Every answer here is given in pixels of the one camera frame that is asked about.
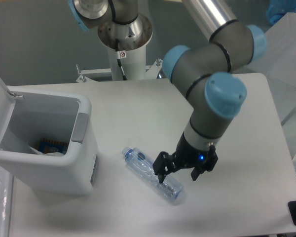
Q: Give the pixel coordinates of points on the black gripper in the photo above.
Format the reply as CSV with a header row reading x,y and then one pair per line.
x,y
185,156

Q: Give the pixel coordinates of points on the blue orange snack packet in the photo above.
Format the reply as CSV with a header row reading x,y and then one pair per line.
x,y
61,145

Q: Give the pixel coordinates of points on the white paper wrapper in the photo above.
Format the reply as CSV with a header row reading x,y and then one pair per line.
x,y
46,150

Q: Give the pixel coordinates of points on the white trash can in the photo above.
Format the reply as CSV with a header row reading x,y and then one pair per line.
x,y
29,115

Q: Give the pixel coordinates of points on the clear plastic water bottle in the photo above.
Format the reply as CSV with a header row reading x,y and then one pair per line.
x,y
171,190

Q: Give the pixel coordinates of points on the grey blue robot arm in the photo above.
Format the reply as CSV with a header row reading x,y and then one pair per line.
x,y
203,77

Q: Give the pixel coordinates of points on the paper sheet in plastic sleeve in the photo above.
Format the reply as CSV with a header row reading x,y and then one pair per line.
x,y
6,188

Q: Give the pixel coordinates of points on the translucent plastic box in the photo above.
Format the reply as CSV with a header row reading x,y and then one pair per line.
x,y
279,66

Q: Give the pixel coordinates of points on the white pedestal base frame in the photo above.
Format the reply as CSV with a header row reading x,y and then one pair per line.
x,y
153,71

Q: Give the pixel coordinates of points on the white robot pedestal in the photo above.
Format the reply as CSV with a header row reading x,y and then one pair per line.
x,y
126,46

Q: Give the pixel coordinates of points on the blue plastic bag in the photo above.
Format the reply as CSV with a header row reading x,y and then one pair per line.
x,y
278,8

